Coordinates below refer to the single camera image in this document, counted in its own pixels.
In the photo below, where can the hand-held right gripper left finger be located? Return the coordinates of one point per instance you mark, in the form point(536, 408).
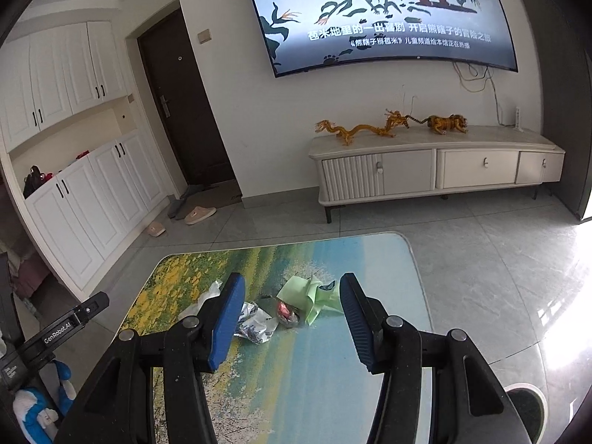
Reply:
point(229, 319)

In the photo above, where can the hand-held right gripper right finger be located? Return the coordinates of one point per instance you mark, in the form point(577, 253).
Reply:
point(357, 323)

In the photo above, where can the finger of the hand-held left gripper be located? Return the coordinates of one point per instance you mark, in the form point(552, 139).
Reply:
point(95, 306)

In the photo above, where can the white black printed wrapper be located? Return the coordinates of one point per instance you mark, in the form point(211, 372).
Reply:
point(256, 326)

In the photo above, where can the clear plastic wrapper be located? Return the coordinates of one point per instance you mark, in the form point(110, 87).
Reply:
point(203, 300)

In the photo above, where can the light green wrapper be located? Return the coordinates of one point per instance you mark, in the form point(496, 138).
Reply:
point(307, 296)

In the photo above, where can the silver wrapper with red inside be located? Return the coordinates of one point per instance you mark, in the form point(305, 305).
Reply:
point(287, 313)

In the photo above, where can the round white trash bin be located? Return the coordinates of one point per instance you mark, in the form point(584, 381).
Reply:
point(525, 409)

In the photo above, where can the person's left hand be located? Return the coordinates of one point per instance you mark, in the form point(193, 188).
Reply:
point(34, 418)

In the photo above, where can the beige slipper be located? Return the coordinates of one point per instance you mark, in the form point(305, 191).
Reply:
point(200, 215)
point(156, 229)

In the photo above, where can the grey slipper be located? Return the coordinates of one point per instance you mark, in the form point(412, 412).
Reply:
point(189, 192)
point(175, 207)

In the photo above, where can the white cabinet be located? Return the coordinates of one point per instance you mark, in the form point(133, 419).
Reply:
point(115, 180)

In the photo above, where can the black handbag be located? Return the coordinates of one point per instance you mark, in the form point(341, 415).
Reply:
point(33, 180)

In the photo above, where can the small red item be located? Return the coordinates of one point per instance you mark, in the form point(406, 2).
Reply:
point(83, 154)

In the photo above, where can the white television stand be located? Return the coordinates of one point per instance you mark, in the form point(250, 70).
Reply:
point(416, 171)

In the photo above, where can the golden dragon figurine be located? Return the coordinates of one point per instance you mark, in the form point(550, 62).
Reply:
point(365, 128)

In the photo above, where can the golden tiger figurine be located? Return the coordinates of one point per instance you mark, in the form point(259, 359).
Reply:
point(444, 124)

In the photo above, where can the dark brown door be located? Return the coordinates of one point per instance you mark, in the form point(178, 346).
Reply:
point(185, 101)

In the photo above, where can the white router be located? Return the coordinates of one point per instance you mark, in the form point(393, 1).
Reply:
point(518, 118)

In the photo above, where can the wall light switch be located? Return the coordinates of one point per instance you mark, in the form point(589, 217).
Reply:
point(204, 35)

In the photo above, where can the wall television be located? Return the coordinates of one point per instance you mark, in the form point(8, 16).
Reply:
point(379, 23)

